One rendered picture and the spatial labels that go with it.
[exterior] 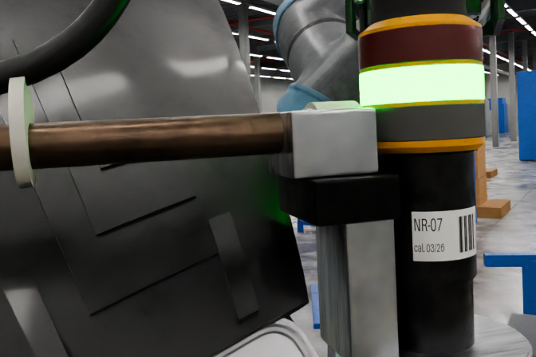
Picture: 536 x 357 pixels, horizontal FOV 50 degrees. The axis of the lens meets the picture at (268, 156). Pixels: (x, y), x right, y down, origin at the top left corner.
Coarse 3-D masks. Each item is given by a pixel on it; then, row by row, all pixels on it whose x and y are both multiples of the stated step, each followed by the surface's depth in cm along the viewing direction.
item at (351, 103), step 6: (312, 102) 20; (318, 102) 20; (324, 102) 20; (330, 102) 20; (336, 102) 20; (342, 102) 20; (348, 102) 20; (354, 102) 20; (306, 108) 20; (312, 108) 20; (318, 108) 19; (324, 108) 19; (330, 108) 19; (336, 108) 19
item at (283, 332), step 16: (288, 320) 20; (256, 336) 19; (272, 336) 19; (288, 336) 19; (304, 336) 19; (224, 352) 19; (240, 352) 19; (256, 352) 19; (272, 352) 19; (288, 352) 19; (304, 352) 19
